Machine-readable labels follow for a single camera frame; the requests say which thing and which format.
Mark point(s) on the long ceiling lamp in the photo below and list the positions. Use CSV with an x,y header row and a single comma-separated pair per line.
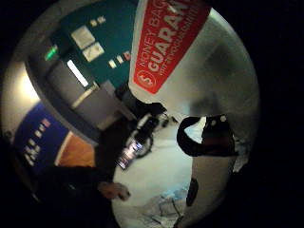
x,y
77,73

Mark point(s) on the green exit sign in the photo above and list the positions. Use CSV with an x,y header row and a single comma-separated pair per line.
x,y
51,53

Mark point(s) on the green notice board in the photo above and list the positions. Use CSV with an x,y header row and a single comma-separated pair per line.
x,y
107,41

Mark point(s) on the blue notice board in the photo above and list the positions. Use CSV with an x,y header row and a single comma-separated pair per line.
x,y
39,139

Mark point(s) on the the person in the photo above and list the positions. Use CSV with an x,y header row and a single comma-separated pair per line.
x,y
76,190

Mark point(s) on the white bag with red label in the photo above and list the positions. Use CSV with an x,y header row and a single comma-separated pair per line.
x,y
196,63

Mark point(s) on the large white paper sheet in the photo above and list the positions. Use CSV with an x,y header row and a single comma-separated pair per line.
x,y
93,51
83,37

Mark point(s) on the crumpled clear plastic wrap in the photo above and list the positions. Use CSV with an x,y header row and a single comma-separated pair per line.
x,y
164,205

